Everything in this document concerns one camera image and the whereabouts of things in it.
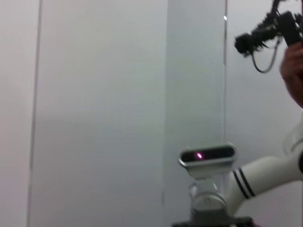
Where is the black robot torso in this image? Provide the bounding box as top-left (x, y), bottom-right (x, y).
top-left (171, 215), bottom-right (256, 227)

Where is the person's hand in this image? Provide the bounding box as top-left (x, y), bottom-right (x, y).
top-left (279, 40), bottom-right (303, 107)

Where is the gray robot neck joint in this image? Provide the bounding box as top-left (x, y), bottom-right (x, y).
top-left (188, 177), bottom-right (228, 217)

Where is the black handheld control device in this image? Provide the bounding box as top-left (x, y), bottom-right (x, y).
top-left (233, 0), bottom-right (303, 73)

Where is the silver head camera bar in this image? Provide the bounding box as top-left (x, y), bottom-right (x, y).
top-left (178, 143), bottom-right (238, 180)

